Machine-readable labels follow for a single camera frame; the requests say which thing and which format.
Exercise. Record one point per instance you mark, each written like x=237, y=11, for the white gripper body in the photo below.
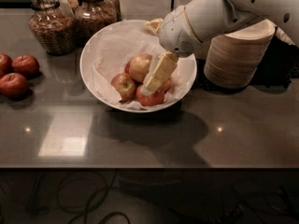
x=175, y=32

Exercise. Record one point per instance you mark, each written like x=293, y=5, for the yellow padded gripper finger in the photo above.
x=160, y=69

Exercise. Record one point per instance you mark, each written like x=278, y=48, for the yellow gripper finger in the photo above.
x=152, y=27

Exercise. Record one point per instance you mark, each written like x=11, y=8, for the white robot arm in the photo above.
x=209, y=18

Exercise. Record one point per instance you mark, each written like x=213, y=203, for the right red apple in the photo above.
x=166, y=85

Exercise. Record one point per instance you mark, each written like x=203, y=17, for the top yellow-red apple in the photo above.
x=139, y=66

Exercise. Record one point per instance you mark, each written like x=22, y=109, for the yellow-red apple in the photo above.
x=124, y=85
x=139, y=66

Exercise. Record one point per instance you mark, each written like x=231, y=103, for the hidden back red apple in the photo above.
x=127, y=68

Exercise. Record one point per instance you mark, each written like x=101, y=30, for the left yellow-red apple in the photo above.
x=124, y=85

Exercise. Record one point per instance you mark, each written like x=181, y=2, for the white bowl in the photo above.
x=93, y=53

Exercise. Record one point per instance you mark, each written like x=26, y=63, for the red apple on table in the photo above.
x=14, y=86
x=26, y=65

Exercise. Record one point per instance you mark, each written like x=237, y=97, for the red apple at left edge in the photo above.
x=5, y=64

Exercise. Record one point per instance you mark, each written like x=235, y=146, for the front red apple on table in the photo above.
x=14, y=86

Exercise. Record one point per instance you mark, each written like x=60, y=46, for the rear stack of paper bowls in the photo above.
x=201, y=51

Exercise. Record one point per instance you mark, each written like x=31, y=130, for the stack of paper bowls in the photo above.
x=232, y=59
x=201, y=51

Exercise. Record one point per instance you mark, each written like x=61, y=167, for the white paper liner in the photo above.
x=115, y=50

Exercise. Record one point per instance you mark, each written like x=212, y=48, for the front stack of paper bowls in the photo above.
x=232, y=59

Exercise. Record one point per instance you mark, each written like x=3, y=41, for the middle glass granola jar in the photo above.
x=94, y=15

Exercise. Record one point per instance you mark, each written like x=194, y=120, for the glass granola jar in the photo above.
x=94, y=15
x=52, y=27

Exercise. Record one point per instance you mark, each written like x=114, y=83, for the left glass granola jar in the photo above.
x=52, y=27

